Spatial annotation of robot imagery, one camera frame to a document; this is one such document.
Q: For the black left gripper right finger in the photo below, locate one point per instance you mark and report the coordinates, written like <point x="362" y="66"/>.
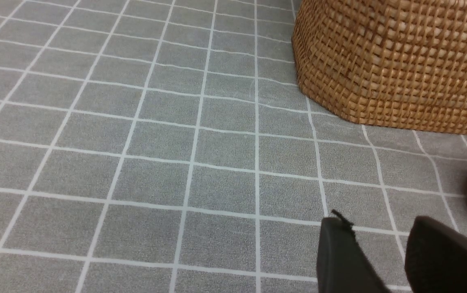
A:
<point x="435" y="258"/>

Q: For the grey checkered tablecloth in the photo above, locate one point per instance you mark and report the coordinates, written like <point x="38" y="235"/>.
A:
<point x="163" y="146"/>

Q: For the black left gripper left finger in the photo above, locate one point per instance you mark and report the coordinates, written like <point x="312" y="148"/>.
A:
<point x="342" y="266"/>

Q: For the woven wicker basket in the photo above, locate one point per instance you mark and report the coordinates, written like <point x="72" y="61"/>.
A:
<point x="388" y="63"/>

